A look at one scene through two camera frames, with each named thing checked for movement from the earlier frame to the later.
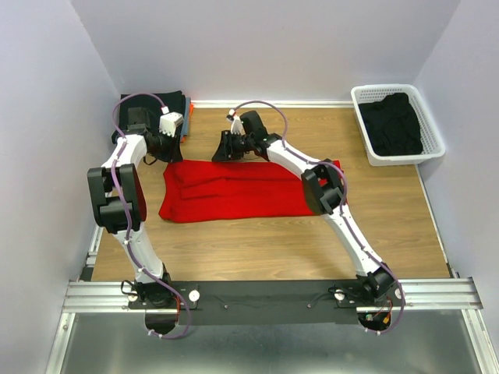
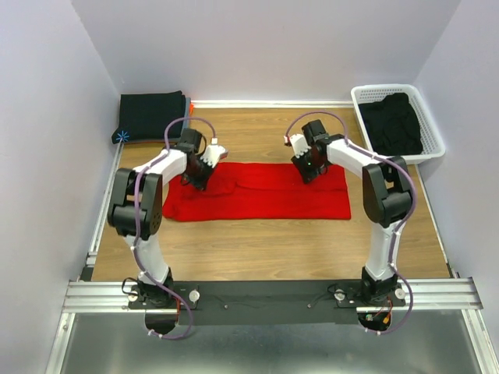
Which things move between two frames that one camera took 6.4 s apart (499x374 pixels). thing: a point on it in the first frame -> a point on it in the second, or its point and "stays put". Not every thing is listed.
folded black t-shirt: x=157 y=104 stays put
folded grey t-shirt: x=184 y=127 stays put
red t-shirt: x=204 y=191 stays put
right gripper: x=227 y=145 -> x=306 y=173
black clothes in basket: x=391 y=125 stays put
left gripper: x=171 y=149 -> x=199 y=180
